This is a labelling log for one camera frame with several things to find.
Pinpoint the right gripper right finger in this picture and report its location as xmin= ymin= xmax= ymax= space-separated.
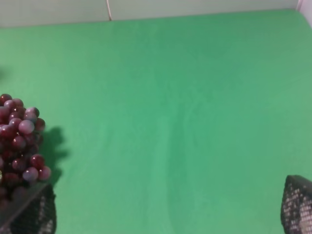
xmin=280 ymin=175 xmax=312 ymax=234

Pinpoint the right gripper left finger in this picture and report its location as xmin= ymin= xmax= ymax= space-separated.
xmin=0 ymin=182 xmax=57 ymax=234

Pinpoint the red artificial grape bunch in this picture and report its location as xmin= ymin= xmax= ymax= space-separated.
xmin=0 ymin=93 xmax=52 ymax=210

